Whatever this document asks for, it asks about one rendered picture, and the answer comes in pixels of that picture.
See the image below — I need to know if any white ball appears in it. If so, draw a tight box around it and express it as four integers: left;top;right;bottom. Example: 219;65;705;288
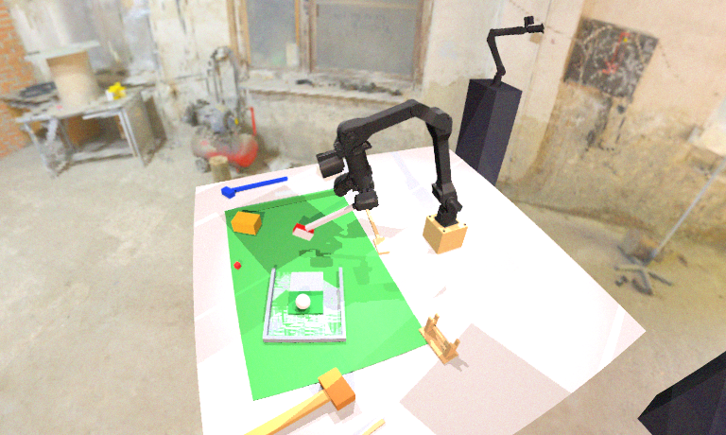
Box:
295;294;310;309

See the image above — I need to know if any green flat mat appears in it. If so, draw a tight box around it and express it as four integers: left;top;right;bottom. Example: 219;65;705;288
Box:
225;195;428;401

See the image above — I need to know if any brown wooden mallet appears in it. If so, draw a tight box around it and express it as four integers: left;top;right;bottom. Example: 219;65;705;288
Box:
245;367;355;435

